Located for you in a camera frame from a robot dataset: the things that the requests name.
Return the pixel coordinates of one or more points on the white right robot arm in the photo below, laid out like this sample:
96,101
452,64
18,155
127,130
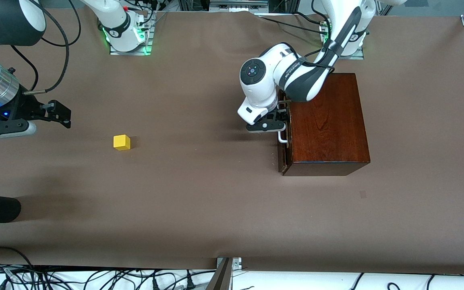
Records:
117,20

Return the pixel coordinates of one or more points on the yellow cube block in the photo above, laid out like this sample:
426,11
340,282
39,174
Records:
121,143

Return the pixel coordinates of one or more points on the dark metal post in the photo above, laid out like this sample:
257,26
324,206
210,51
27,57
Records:
220,280

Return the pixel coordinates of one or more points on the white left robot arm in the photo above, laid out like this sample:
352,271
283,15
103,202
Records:
256,84

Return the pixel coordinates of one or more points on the brown table cover sheet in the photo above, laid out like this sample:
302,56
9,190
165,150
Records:
199,193

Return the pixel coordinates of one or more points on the dark brown wooden cabinet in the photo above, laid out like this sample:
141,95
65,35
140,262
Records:
336,129

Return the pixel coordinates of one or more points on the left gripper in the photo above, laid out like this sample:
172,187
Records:
279,117

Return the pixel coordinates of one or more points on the aluminium left arm base plate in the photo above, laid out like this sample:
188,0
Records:
359,56

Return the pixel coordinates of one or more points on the aluminium frame structure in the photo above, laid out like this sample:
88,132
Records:
238,4

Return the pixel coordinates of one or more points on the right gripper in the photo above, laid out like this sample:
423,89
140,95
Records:
23,109

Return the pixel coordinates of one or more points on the aluminium right arm base plate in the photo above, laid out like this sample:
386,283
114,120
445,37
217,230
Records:
129,52

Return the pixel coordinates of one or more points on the aluminium corner bracket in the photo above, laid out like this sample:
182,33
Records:
236,264

